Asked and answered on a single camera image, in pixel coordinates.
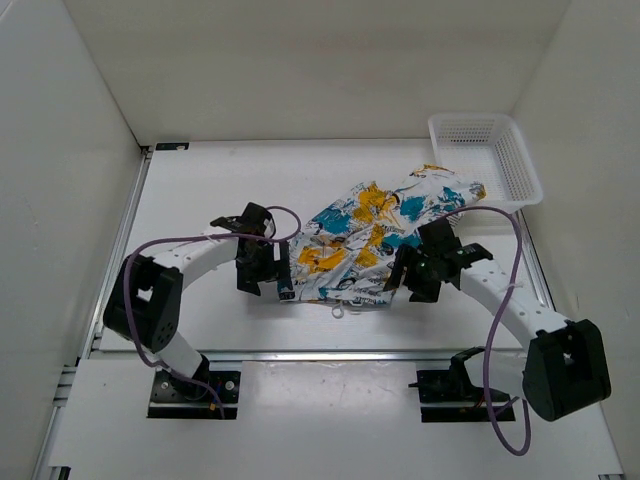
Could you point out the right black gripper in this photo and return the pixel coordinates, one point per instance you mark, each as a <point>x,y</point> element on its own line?
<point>421,292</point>

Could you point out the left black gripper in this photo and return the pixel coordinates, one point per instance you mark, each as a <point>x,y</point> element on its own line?
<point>247,279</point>

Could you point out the patterned white shorts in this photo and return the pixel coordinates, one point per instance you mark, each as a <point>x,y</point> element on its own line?
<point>345,253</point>

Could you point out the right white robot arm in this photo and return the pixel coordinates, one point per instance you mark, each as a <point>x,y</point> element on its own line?
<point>563,368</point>

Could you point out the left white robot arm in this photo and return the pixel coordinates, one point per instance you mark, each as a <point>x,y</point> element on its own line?
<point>145,303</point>

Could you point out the white plastic basket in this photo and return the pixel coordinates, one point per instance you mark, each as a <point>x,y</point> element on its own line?
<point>489,148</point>

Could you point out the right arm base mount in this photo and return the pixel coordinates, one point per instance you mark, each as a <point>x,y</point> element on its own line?
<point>443,402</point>

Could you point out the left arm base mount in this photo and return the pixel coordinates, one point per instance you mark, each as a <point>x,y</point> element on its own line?
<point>171,399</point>

